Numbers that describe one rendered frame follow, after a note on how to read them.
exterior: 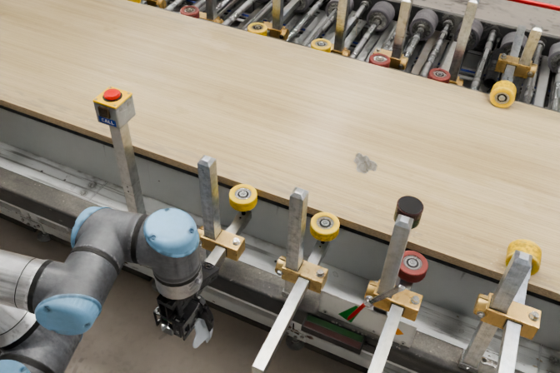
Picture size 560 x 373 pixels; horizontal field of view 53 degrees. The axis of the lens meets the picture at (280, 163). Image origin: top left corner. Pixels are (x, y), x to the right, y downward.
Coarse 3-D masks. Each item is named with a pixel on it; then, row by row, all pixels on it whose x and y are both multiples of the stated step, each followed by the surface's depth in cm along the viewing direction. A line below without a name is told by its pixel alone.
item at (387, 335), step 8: (400, 280) 145; (408, 288) 143; (392, 304) 139; (392, 312) 137; (400, 312) 138; (392, 320) 136; (384, 328) 134; (392, 328) 134; (384, 336) 133; (392, 336) 133; (384, 344) 131; (376, 352) 130; (384, 352) 130; (376, 360) 128; (384, 360) 128; (376, 368) 127
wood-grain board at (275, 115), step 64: (0, 0) 241; (64, 0) 243; (0, 64) 205; (64, 64) 206; (128, 64) 207; (192, 64) 208; (256, 64) 210; (320, 64) 211; (192, 128) 181; (256, 128) 182; (320, 128) 183; (384, 128) 184; (448, 128) 185; (512, 128) 186; (320, 192) 161; (384, 192) 162; (448, 192) 163; (512, 192) 164; (448, 256) 146
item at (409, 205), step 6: (402, 198) 128; (408, 198) 128; (414, 198) 128; (402, 204) 126; (408, 204) 126; (414, 204) 126; (420, 204) 126; (402, 210) 125; (408, 210) 125; (414, 210) 125; (420, 210) 125
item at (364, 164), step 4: (356, 156) 173; (360, 156) 172; (364, 156) 171; (356, 160) 171; (360, 160) 172; (364, 160) 170; (368, 160) 171; (360, 164) 169; (364, 164) 168; (368, 164) 170; (372, 164) 169; (376, 164) 170; (356, 168) 169; (360, 168) 168; (364, 168) 168; (368, 168) 169; (372, 168) 168; (376, 168) 169; (364, 172) 168
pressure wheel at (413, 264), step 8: (408, 256) 145; (416, 256) 145; (408, 264) 143; (416, 264) 143; (424, 264) 143; (400, 272) 142; (408, 272) 141; (416, 272) 141; (424, 272) 141; (408, 280) 142; (416, 280) 142
